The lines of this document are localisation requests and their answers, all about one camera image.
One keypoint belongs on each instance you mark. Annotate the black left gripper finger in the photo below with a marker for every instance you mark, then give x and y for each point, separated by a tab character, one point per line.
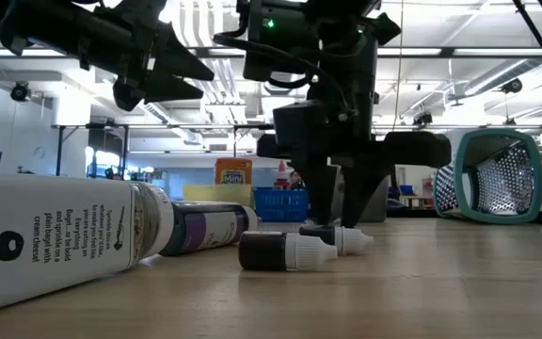
177	61
158	92

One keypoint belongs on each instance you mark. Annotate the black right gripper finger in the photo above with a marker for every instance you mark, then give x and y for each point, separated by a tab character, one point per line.
320	193
360	193

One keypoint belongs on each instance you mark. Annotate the red-label extract bottle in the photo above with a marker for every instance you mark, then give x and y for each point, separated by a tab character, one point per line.
281	176

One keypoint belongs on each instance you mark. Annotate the orange Mini-Wheats cereal box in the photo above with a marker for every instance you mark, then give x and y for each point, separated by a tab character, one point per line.
233	172

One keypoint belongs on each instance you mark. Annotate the purple-label dark extract bottle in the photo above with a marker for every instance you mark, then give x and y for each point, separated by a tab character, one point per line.
205	230

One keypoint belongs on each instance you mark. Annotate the white-label bagel seasoning jar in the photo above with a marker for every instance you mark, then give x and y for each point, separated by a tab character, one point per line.
64	235

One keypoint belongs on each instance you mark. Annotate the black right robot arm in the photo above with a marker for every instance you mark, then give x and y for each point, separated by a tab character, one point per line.
346	70

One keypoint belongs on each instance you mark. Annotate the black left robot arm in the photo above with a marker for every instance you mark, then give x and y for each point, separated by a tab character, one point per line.
40	28

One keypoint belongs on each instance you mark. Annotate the grey translucent plastic bin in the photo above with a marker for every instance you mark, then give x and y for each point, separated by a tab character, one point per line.
379	207

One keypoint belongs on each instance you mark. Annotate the person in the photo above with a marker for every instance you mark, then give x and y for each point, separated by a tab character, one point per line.
295	180

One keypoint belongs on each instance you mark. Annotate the blue plastic bin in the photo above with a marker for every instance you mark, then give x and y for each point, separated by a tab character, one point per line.
280	205

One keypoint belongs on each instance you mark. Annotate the small white-capped dropper bottle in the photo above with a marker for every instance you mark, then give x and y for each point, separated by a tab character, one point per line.
346	240
271	252

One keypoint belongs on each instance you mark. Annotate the teal-framed metal box grater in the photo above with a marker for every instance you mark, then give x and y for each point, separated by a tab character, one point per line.
506	179

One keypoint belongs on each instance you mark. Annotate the overhead beam with light strips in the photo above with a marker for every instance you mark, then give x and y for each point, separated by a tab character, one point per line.
417	52

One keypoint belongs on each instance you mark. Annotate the yellow plastic bin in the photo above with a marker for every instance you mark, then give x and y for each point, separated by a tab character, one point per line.
214	194

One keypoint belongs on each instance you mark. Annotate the black ceiling-mounted camera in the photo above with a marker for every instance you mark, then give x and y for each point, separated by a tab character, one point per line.
20	91
423	118
513	85

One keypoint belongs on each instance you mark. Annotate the black background workstation frame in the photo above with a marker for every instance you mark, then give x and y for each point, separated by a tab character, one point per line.
158	126

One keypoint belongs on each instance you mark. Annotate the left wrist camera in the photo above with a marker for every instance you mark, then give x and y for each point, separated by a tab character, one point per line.
139	9

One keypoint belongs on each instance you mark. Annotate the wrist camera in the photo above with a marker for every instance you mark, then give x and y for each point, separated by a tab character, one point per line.
299	124
139	9

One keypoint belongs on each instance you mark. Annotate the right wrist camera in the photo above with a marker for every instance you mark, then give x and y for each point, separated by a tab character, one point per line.
299	124

